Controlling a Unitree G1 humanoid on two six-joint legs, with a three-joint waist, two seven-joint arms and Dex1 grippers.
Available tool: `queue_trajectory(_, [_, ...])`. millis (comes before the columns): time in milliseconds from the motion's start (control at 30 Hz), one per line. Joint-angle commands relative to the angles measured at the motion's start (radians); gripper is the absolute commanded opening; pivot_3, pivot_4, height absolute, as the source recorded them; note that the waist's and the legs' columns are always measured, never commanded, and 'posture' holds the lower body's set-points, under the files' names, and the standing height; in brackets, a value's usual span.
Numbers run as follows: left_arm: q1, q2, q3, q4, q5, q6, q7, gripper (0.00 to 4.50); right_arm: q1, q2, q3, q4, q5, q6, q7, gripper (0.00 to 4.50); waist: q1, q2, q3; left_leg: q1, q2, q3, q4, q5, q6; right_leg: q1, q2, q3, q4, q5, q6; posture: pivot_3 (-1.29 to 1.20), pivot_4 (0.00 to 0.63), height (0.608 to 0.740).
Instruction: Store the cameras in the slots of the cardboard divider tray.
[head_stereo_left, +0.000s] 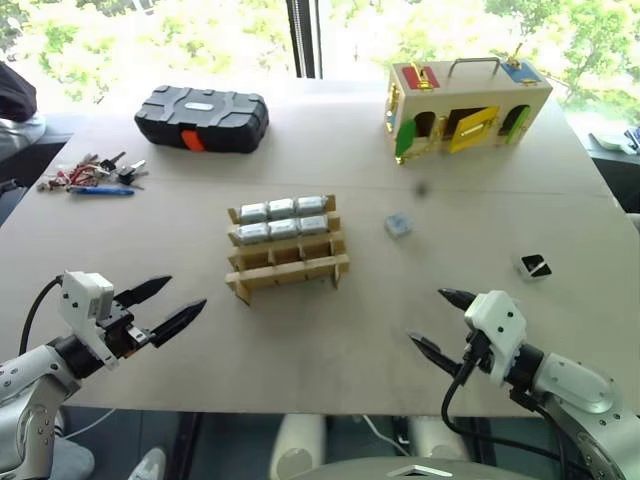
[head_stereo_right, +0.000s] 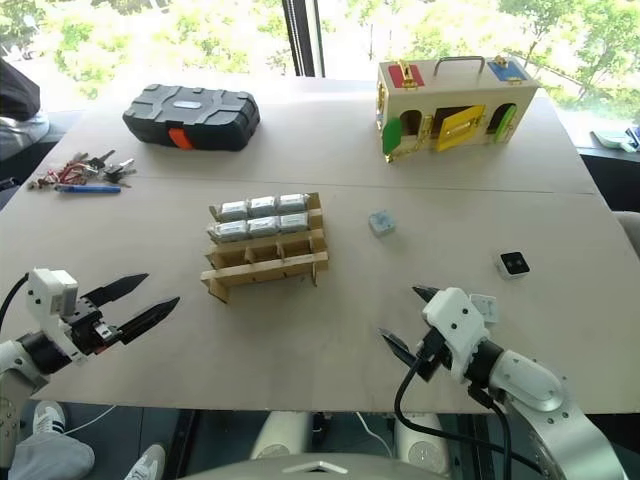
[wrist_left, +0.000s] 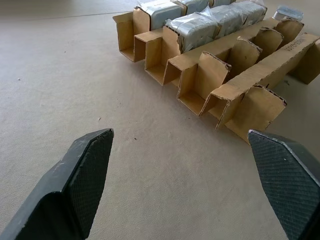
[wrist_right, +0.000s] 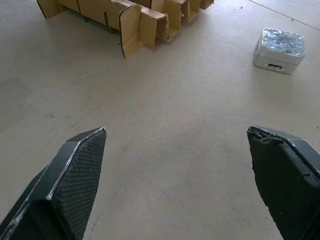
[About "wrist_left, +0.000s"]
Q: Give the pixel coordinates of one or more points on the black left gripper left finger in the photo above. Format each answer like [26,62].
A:
[65,190]

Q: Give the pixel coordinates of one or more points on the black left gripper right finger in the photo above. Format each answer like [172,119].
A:
[287,180]

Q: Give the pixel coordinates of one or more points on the cardboard divider tray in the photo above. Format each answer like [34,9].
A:
[260,72]

